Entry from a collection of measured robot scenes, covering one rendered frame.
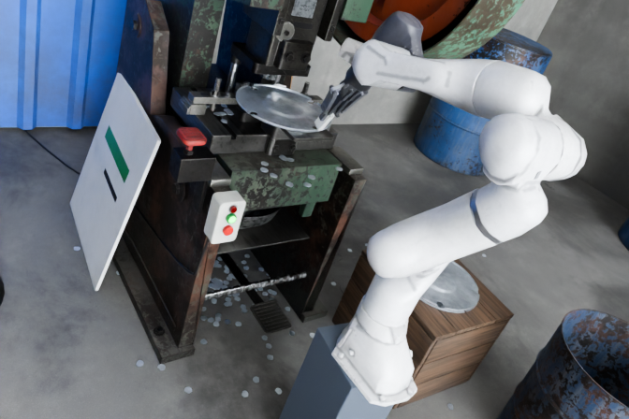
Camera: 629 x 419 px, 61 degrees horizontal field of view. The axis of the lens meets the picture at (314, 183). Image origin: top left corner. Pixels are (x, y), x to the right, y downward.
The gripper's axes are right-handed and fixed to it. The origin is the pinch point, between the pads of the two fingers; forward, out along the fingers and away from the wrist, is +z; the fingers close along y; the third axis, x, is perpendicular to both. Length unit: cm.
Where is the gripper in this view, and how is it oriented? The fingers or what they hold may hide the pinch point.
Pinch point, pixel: (324, 119)
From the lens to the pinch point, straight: 148.3
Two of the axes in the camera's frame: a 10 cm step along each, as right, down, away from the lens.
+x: -4.0, -8.5, 3.4
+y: 7.7, -1.0, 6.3
